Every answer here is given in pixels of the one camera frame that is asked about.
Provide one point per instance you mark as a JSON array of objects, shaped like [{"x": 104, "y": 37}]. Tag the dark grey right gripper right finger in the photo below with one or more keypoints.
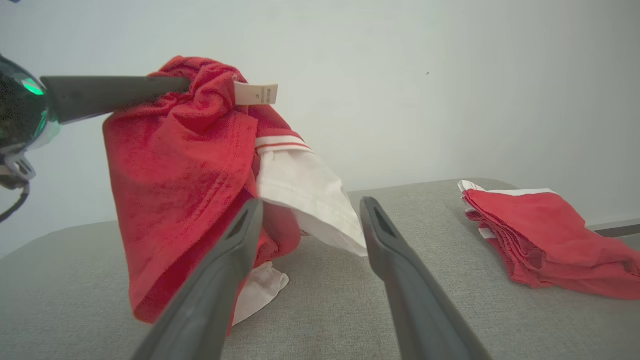
[{"x": 420, "y": 310}]

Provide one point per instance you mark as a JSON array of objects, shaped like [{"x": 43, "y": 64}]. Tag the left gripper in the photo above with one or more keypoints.
[{"x": 20, "y": 115}]

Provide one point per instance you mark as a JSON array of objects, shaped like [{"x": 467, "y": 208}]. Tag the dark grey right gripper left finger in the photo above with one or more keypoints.
[{"x": 205, "y": 305}]

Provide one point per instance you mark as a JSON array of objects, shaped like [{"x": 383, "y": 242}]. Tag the red white basketball jersey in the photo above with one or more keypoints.
[{"x": 175, "y": 180}]

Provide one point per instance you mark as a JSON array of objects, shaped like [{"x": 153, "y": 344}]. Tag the red shorts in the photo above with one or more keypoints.
[{"x": 555, "y": 240}]

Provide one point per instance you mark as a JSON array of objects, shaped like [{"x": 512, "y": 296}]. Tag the dark wall baseboard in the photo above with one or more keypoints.
[{"x": 617, "y": 229}]

